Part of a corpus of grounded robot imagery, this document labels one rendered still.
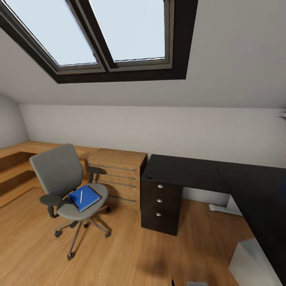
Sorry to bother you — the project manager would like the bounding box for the folder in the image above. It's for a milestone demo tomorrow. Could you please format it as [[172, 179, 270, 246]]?
[[67, 186, 100, 213]]

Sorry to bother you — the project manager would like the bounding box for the swivel chair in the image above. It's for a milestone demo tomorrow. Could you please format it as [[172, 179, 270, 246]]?
[[29, 143, 111, 261]]

